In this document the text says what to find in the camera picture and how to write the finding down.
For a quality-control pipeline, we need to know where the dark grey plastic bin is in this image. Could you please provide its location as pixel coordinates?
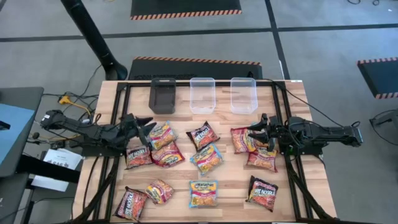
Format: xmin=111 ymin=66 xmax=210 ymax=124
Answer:
xmin=148 ymin=77 xmax=177 ymax=115

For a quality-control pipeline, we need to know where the blue desk pad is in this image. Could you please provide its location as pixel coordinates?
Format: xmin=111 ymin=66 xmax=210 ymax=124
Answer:
xmin=0 ymin=102 xmax=37 ymax=166

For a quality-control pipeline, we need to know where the red Maruchan ramen packet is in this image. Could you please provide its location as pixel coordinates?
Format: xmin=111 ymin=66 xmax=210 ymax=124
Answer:
xmin=150 ymin=141 xmax=186 ymax=169
xmin=230 ymin=126 xmax=259 ymax=155
xmin=144 ymin=178 xmax=175 ymax=205
xmin=246 ymin=146 xmax=279 ymax=174

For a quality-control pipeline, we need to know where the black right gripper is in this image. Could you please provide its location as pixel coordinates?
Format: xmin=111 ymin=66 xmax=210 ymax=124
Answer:
xmin=246 ymin=113 xmax=285 ymax=152

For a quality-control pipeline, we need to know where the white printed paper sheet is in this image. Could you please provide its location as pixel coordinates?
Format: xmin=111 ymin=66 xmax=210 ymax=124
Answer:
xmin=42 ymin=148 xmax=83 ymax=170

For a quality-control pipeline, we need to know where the black round pole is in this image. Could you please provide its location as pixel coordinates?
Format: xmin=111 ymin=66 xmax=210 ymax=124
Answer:
xmin=60 ymin=0 xmax=129 ymax=81

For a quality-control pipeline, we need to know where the grey desk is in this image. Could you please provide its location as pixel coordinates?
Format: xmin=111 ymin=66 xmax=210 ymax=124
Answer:
xmin=0 ymin=86 xmax=45 ymax=179

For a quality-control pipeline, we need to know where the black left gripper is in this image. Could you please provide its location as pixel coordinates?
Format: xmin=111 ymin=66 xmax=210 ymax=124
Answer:
xmin=119 ymin=112 xmax=157 ymax=147

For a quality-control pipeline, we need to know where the yellow power plug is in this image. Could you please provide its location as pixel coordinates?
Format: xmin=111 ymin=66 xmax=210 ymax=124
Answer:
xmin=58 ymin=95 xmax=93 ymax=118

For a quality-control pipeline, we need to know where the blue Maruchan ramen packet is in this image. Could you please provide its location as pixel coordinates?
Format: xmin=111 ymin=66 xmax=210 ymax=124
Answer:
xmin=146 ymin=120 xmax=178 ymax=151
xmin=189 ymin=142 xmax=224 ymax=176
xmin=250 ymin=121 xmax=271 ymax=149
xmin=188 ymin=179 xmax=219 ymax=208

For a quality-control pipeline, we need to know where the clear plastic bin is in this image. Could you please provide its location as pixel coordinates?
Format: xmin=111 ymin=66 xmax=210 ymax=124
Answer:
xmin=189 ymin=77 xmax=216 ymax=115
xmin=229 ymin=77 xmax=258 ymax=115

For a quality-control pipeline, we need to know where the long black arm cable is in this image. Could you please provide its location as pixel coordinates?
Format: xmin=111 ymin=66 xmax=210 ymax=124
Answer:
xmin=247 ymin=71 xmax=361 ymax=129

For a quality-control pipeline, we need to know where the black Fire Noodle packet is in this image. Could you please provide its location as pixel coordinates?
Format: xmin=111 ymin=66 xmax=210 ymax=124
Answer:
xmin=185 ymin=121 xmax=221 ymax=152
xmin=113 ymin=185 xmax=148 ymax=222
xmin=245 ymin=175 xmax=279 ymax=213
xmin=124 ymin=144 xmax=154 ymax=170

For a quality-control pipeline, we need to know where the black chair base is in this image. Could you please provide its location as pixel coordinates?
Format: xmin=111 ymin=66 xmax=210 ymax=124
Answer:
xmin=369 ymin=108 xmax=398 ymax=149

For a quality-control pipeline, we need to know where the black striped-edge floor mat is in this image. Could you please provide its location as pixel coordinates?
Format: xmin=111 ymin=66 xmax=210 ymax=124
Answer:
xmin=356 ymin=57 xmax=398 ymax=100
xmin=127 ymin=56 xmax=264 ymax=81
xmin=129 ymin=0 xmax=243 ymax=21

